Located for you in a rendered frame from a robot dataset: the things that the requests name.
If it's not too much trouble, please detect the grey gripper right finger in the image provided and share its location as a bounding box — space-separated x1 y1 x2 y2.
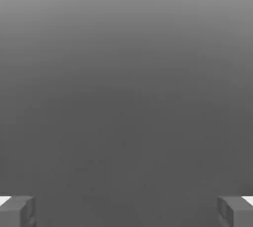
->
216 195 253 227

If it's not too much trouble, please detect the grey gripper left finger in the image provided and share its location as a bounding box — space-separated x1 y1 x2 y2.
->
0 195 37 227

